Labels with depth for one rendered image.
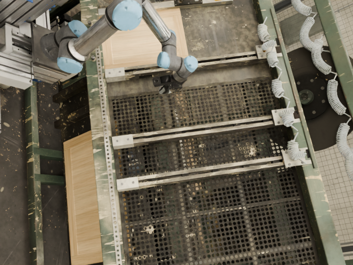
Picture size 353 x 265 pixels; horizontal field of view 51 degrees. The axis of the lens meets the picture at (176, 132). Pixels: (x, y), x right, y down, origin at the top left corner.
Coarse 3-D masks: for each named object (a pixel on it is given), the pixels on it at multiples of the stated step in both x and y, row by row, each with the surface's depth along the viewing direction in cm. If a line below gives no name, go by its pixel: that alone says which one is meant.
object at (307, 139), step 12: (276, 24) 234; (264, 36) 237; (276, 60) 230; (288, 72) 223; (276, 96) 228; (300, 108) 216; (288, 120) 218; (300, 120) 215; (288, 144) 216; (312, 156) 207
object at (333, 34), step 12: (324, 0) 271; (324, 12) 270; (324, 24) 268; (336, 24) 263; (336, 36) 262; (336, 48) 260; (336, 60) 259; (348, 60) 255; (348, 72) 253; (348, 84) 252; (348, 96) 250; (348, 108) 250; (348, 264) 240
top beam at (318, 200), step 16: (256, 0) 261; (272, 32) 250; (288, 80) 239; (288, 96) 236; (288, 128) 235; (304, 144) 226; (304, 176) 220; (320, 176) 220; (304, 192) 224; (320, 192) 217; (320, 208) 214; (320, 224) 211; (320, 240) 210; (336, 240) 209; (320, 256) 213; (336, 256) 206
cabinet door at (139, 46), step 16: (160, 16) 261; (176, 16) 261; (128, 32) 256; (144, 32) 257; (176, 32) 257; (112, 48) 252; (128, 48) 252; (144, 48) 253; (160, 48) 253; (176, 48) 254; (112, 64) 248; (128, 64) 248; (144, 64) 249
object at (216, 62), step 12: (264, 48) 237; (204, 60) 246; (216, 60) 249; (228, 60) 246; (240, 60) 246; (252, 60) 248; (264, 60) 251; (108, 72) 240; (120, 72) 240; (132, 72) 241; (144, 72) 241; (156, 72) 243; (168, 72) 245
